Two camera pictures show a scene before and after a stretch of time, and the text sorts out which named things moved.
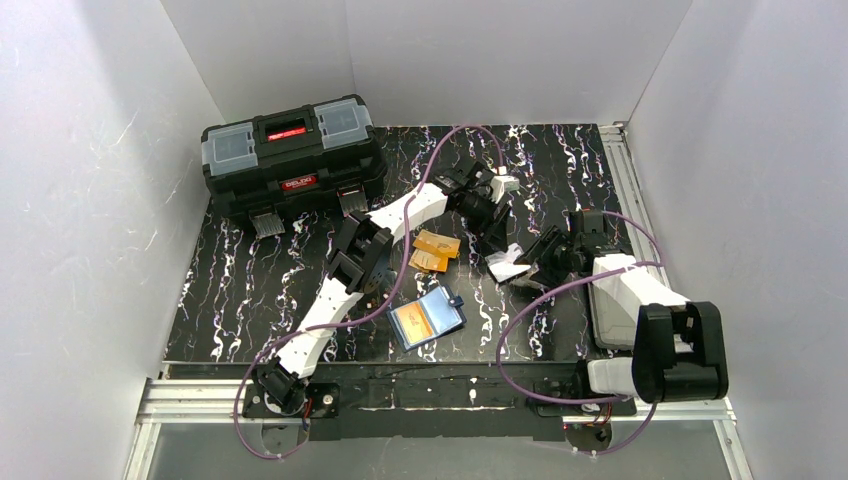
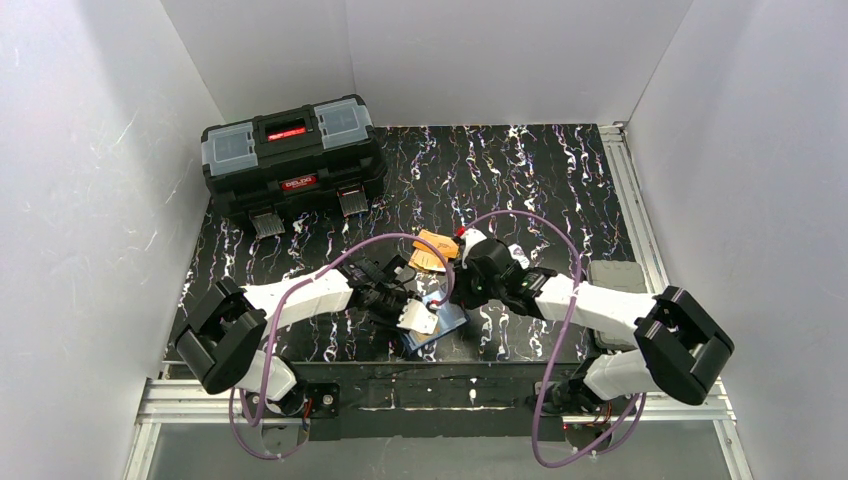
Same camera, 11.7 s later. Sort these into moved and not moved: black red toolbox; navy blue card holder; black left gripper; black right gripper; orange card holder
Moved: black right gripper; black left gripper
Not moved: black red toolbox; orange card holder; navy blue card holder
